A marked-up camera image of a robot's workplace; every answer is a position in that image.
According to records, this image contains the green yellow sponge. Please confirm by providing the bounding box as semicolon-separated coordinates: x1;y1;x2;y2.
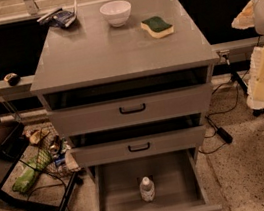
140;16;174;39

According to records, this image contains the grey top drawer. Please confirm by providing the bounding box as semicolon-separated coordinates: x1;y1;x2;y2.
44;66;212;136

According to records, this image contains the black tripod stand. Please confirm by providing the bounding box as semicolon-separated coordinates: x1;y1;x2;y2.
217;44;264;123

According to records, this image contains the grey drawer cabinet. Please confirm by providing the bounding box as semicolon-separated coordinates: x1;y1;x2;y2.
16;0;236;182

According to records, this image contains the grey drawer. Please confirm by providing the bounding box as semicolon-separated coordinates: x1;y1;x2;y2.
94;150;222;211
44;66;212;136
71;116;205;167

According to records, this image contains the black tape measure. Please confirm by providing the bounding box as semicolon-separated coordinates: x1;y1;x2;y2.
4;73;21;87

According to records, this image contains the black power adapter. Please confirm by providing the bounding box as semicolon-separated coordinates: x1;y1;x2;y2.
205;116;233;144

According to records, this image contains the wire basket of items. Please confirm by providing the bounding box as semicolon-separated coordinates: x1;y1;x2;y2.
24;123;81;178

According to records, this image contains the grey middle drawer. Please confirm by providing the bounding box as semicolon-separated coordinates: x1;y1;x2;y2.
71;116;205;167

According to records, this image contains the clear plastic water bottle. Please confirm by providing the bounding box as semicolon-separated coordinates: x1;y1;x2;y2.
139;176;155;202

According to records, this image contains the green chip bag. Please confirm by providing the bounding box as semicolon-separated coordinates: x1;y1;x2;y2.
12;150;52;194

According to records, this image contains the white ceramic bowl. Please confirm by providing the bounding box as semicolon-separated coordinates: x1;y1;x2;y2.
100;0;132;27

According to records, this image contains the grey bottom drawer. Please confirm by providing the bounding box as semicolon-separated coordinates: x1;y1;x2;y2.
94;150;222;211

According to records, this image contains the blue snack bag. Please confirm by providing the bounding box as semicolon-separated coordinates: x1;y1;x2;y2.
37;3;78;29

